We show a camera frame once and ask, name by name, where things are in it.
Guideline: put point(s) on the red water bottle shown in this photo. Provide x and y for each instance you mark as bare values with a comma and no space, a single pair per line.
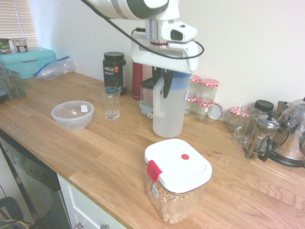
137,81

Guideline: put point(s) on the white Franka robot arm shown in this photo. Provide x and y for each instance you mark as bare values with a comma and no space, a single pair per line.
133,7

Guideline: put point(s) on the teal bread box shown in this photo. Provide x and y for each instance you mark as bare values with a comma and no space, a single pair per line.
23,62

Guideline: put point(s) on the clear plastic bowl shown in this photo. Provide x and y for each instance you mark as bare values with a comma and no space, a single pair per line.
71,120

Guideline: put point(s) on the clear glass mug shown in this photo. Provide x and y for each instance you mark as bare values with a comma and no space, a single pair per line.
246,124

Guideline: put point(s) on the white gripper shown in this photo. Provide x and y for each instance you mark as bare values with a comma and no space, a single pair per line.
164,58

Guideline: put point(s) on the glass jar gingham lid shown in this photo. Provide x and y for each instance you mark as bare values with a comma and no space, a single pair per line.
190,107
196,83
209,91
203,112
234,119

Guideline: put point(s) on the glass jar black lid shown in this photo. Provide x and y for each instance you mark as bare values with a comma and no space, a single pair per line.
264,105

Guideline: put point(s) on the glass food container teal lid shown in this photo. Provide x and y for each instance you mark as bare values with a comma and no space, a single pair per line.
145,107

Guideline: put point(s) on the white window blind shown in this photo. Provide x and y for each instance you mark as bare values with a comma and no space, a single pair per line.
16,21

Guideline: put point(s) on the clear drinking glass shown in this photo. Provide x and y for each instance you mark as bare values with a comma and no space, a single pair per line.
110,105

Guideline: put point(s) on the grey plastic basket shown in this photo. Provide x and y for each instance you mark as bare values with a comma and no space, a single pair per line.
13,83

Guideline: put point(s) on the cereal container white lid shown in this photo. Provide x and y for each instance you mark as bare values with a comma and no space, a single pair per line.
176,157

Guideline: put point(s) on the translucent pitcher blue lid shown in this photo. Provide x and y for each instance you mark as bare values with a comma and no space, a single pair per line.
170,114

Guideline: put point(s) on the stainless steel kettle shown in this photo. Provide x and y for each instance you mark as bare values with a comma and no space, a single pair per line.
291,138

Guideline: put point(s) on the clear canister black lid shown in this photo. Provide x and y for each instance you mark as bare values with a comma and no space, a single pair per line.
147,84

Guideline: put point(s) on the loose gingham jar lid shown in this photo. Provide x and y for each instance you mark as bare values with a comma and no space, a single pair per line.
218,111

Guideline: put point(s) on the glass French press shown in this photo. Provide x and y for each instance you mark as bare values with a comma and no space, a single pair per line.
262,138

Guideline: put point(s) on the pale green cabinet drawer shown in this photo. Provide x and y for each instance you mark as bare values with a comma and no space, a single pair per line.
90,210

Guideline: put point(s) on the brown yogurt cup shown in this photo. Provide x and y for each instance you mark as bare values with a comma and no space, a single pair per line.
20,45

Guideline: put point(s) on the black dishwasher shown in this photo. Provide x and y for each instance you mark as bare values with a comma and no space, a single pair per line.
35,181

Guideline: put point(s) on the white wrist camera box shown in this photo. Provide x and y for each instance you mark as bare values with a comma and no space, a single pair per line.
178,33

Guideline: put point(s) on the green oat cup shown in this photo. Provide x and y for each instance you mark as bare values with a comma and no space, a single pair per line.
5,46

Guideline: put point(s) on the black Vega protein tub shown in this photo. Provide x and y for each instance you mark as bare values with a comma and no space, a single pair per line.
114,71

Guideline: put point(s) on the clear zip bag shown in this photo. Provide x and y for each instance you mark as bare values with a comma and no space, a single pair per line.
54,69

